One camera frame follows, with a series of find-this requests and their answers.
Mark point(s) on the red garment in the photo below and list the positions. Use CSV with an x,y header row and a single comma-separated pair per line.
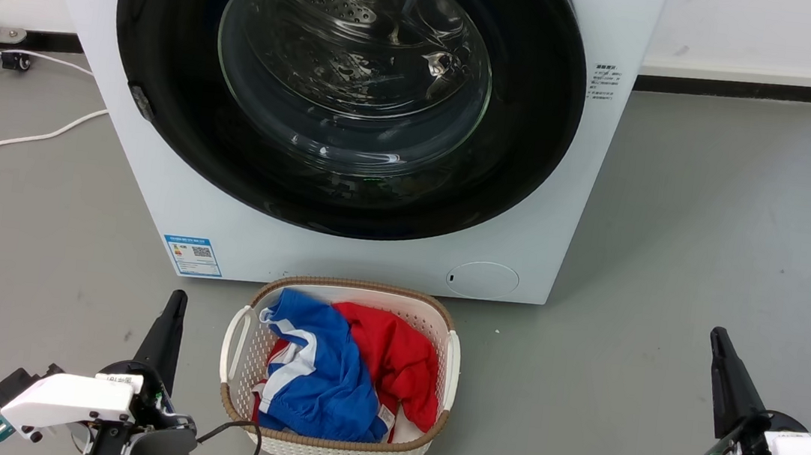
x,y
399,362

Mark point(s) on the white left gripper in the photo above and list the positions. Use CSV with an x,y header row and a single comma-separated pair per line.
x,y
67,399

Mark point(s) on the round white filter cover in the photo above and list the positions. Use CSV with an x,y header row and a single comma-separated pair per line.
x,y
483,280

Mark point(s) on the blue garment with white stripe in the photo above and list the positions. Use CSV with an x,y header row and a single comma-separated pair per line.
x,y
328,385

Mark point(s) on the grey metal door hinge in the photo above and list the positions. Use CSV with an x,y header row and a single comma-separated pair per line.
x,y
141,103

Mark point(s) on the blue energy label sticker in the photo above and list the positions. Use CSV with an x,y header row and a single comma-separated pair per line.
x,y
193,256

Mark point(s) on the white washing machine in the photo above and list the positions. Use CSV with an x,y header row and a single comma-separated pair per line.
x,y
372,262

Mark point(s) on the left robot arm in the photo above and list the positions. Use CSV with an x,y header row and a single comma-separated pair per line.
x,y
163,454

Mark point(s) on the black round washer door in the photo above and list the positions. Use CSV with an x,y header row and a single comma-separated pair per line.
x,y
164,81

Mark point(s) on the white woven-rim laundry basket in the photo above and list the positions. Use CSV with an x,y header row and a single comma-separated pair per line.
x,y
248,362

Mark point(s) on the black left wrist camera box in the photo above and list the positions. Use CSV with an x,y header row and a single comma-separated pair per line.
x,y
12,384

